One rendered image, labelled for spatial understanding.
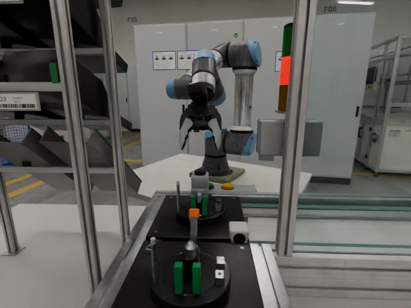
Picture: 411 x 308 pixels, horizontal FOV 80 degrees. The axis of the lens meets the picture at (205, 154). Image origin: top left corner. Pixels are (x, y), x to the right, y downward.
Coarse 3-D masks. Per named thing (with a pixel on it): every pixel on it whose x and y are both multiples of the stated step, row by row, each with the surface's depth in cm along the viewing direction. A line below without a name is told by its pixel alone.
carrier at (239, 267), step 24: (144, 264) 48; (168, 264) 45; (192, 264) 41; (216, 264) 45; (240, 264) 48; (120, 288) 42; (144, 288) 42; (168, 288) 39; (192, 288) 39; (216, 288) 39; (240, 288) 42
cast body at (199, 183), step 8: (192, 176) 63; (200, 176) 63; (208, 176) 64; (192, 184) 63; (200, 184) 63; (208, 184) 65; (192, 192) 63; (200, 192) 63; (208, 192) 66; (200, 200) 62
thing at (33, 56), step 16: (16, 64) 46; (32, 64) 45; (48, 64) 45; (80, 64) 49; (16, 80) 45; (32, 80) 45; (48, 80) 44; (80, 80) 50; (96, 80) 54; (48, 96) 48; (80, 96) 50; (96, 96) 55; (64, 112) 58; (96, 112) 56; (128, 128) 69
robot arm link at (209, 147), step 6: (210, 132) 123; (222, 132) 123; (204, 138) 128; (210, 138) 124; (222, 138) 122; (210, 144) 125; (222, 144) 122; (210, 150) 125; (216, 150) 125; (222, 150) 124
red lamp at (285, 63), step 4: (288, 56) 45; (284, 60) 46; (288, 60) 45; (284, 64) 46; (288, 64) 45; (284, 68) 46; (288, 68) 45; (280, 72) 48; (284, 72) 46; (288, 72) 45; (280, 76) 47; (284, 76) 46; (288, 76) 45; (280, 80) 47; (284, 80) 46; (284, 84) 49
